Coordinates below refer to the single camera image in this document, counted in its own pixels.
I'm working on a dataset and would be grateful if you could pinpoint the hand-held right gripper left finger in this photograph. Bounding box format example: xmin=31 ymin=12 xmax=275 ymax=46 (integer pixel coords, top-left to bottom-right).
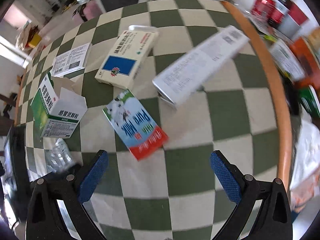
xmin=26 ymin=149 xmax=109 ymax=240

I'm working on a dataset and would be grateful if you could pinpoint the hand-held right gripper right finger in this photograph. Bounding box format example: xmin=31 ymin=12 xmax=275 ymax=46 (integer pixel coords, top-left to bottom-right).
xmin=209 ymin=150 xmax=293 ymax=240

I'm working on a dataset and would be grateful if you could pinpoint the crushed clear plastic bottle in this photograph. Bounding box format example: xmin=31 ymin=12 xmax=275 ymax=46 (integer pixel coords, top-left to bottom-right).
xmin=44 ymin=138 xmax=77 ymax=174

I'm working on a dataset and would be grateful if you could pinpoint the green white checkered tablecloth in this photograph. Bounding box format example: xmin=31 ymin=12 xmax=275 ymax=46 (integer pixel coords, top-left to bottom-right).
xmin=14 ymin=0 xmax=282 ymax=240

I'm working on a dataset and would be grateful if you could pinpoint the milk carton with red base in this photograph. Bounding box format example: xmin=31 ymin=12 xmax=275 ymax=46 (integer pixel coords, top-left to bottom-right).
xmin=102 ymin=89 xmax=168 ymax=161

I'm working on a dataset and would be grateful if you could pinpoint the green and white medicine box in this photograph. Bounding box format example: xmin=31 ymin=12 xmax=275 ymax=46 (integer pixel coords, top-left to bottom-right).
xmin=30 ymin=72 xmax=88 ymax=139

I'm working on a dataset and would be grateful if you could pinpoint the black monitor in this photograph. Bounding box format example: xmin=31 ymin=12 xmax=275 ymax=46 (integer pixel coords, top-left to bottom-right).
xmin=0 ymin=126 xmax=32 ymax=227

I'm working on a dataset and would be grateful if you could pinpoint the white plastic bag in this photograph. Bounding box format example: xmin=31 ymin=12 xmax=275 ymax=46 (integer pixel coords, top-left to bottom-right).
xmin=290 ymin=119 xmax=320 ymax=213

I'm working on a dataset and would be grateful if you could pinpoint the wooden table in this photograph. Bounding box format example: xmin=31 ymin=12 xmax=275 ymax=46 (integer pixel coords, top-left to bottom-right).
xmin=14 ymin=1 xmax=293 ymax=190

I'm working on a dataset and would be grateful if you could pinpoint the long white cardboard box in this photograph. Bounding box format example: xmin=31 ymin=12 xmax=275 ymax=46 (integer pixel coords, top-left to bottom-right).
xmin=152 ymin=25 xmax=250 ymax=110

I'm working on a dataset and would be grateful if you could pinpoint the flat white box with barcode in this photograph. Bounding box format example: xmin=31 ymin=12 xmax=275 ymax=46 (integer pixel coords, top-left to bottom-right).
xmin=51 ymin=42 xmax=92 ymax=77

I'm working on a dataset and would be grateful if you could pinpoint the cream medicine box blue square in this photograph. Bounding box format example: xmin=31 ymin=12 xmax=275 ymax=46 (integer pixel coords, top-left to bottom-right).
xmin=95 ymin=25 xmax=159 ymax=89

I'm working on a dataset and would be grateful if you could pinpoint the white labelled box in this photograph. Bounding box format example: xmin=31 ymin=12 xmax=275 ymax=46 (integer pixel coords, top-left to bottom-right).
xmin=270 ymin=40 xmax=306 ymax=81

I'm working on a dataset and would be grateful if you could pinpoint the orange box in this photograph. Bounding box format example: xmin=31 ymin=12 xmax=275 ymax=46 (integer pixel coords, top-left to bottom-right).
xmin=290 ymin=37 xmax=320 ymax=80

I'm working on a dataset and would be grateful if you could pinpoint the yellow box with bag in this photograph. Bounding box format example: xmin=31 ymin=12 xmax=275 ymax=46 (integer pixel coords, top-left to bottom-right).
xmin=15 ymin=21 xmax=43 ymax=52

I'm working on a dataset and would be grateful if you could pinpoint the pink stool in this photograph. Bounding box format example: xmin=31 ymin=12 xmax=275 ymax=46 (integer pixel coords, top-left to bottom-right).
xmin=79 ymin=1 xmax=106 ymax=22

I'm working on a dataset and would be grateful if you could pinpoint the red drink can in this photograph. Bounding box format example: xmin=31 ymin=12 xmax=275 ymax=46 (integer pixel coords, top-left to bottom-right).
xmin=251 ymin=0 xmax=275 ymax=18

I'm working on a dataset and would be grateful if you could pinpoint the red and black box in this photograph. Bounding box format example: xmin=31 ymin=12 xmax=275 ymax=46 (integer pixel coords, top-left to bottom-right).
xmin=269 ymin=0 xmax=310 ymax=32

